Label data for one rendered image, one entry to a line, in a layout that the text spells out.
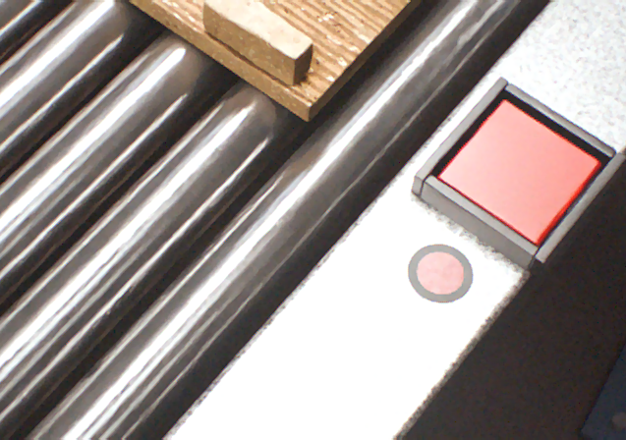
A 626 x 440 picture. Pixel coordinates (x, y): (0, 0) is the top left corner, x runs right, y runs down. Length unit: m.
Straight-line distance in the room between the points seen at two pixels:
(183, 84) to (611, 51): 0.23
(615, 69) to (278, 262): 0.21
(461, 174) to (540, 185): 0.04
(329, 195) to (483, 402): 0.98
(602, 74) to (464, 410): 0.93
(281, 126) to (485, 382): 0.98
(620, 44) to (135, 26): 0.26
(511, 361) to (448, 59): 0.97
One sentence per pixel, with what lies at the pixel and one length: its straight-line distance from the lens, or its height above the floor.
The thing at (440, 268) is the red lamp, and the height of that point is 0.92.
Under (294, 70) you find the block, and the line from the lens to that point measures 0.64.
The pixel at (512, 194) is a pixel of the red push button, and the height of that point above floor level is 0.93.
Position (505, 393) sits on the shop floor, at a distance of 1.61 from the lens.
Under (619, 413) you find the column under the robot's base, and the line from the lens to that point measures 1.61.
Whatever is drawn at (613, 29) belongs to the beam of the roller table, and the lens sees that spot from 0.73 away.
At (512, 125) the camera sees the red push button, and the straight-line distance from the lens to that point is 0.66.
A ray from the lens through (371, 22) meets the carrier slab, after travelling 0.68.
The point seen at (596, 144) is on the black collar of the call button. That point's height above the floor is 0.93.
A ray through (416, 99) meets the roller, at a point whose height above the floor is 0.92.
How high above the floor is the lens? 1.48
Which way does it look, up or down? 61 degrees down
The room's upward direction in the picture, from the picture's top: 6 degrees clockwise
